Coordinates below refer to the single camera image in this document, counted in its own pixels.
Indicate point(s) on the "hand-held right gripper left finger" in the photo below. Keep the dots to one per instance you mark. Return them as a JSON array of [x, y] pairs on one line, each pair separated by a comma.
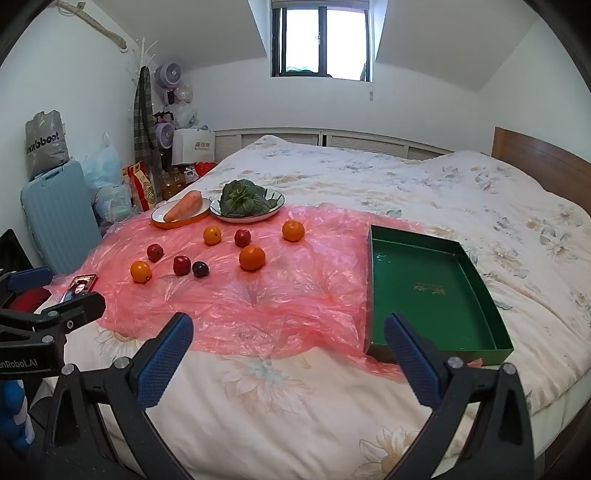
[[168, 357]]

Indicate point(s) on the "red apple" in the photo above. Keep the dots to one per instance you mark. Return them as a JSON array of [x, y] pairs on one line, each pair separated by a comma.
[[242, 237], [182, 265], [155, 252]]

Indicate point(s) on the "plaid scarf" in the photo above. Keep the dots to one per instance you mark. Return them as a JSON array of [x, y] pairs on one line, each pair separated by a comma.
[[143, 120]]

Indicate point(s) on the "white louvered cabinet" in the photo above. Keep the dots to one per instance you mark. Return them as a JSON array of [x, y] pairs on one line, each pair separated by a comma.
[[360, 141]]

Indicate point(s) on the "light blue suitcase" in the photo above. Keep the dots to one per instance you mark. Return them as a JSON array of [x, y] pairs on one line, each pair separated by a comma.
[[60, 217]]

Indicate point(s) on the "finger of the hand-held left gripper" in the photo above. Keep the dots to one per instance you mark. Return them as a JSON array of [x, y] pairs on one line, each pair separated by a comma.
[[30, 278], [85, 307]]

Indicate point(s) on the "orange rice bag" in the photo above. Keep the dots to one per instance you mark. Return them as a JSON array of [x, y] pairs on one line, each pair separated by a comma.
[[141, 187]]

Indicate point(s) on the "dark plum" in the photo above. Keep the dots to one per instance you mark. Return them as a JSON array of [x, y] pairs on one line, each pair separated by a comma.
[[200, 269]]

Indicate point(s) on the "orange rimmed white plate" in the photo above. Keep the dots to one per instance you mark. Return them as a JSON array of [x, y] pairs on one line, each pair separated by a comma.
[[159, 221]]

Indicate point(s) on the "red plastic bag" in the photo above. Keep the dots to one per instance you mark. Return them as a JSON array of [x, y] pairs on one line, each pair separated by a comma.
[[205, 168]]

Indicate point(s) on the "wooden headboard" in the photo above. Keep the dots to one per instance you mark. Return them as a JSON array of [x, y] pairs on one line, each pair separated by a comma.
[[545, 161]]

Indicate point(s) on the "smartphone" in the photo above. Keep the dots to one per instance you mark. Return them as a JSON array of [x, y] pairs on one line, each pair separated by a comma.
[[78, 287]]

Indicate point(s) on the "white fan upper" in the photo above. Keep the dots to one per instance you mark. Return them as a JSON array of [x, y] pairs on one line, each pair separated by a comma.
[[168, 76]]

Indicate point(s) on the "clear plastic bag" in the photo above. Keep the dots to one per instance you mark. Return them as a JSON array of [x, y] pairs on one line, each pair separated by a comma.
[[115, 205]]

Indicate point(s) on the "pink plastic sheet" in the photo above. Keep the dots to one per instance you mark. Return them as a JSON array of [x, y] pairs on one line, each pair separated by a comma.
[[286, 304]]

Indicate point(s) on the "white coat rack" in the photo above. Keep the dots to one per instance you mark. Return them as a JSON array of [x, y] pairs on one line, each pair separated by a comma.
[[145, 53]]

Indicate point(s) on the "small orange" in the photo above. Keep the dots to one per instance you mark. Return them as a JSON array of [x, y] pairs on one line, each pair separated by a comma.
[[293, 230], [141, 271], [212, 235]]

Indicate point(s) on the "white paper bag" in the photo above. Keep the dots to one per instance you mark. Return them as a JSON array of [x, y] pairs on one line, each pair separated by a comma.
[[194, 146]]

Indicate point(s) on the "carrot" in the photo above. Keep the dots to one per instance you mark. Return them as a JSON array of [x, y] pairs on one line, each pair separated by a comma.
[[184, 206]]

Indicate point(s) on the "light blue plastic bag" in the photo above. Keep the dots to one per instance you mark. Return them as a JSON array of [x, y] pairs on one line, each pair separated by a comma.
[[104, 166]]

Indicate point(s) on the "green rimmed white plate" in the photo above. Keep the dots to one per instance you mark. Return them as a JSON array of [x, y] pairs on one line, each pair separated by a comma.
[[272, 210]]

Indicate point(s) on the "window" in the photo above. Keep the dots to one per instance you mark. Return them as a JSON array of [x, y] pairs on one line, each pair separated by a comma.
[[321, 39]]

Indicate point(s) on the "large orange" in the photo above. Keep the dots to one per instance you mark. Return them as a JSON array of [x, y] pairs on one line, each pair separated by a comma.
[[252, 257]]

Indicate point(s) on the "grey printed bag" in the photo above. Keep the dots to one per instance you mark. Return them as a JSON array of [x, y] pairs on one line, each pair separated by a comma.
[[46, 143]]

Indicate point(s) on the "purple fan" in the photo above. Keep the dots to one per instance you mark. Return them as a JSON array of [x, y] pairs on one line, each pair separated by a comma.
[[165, 134]]

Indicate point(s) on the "floral blanket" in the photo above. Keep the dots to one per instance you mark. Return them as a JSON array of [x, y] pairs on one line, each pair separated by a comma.
[[415, 184]]

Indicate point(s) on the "red cloth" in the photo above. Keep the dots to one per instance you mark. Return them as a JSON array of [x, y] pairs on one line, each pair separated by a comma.
[[25, 302]]

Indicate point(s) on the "bok choy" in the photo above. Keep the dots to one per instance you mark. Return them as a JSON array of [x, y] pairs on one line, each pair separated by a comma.
[[242, 198]]

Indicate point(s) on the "green box tray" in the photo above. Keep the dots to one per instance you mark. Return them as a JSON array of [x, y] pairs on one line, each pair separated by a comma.
[[429, 286]]

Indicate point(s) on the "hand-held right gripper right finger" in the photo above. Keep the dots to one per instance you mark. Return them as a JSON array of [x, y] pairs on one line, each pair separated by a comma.
[[411, 364]]

